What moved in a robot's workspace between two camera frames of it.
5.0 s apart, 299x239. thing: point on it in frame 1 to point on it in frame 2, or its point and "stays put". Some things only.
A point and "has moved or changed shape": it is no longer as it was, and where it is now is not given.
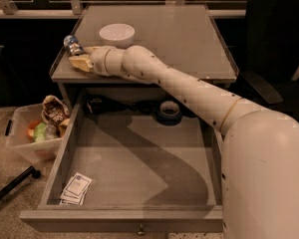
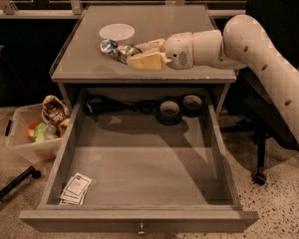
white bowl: x=118 y=35 stays put
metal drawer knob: x=142 y=231 stays put
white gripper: x=98 y=61 to x=177 y=50
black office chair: x=277 y=39 stays put
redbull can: x=73 y=45 has moved or changed shape
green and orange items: x=38 y=130 stays put
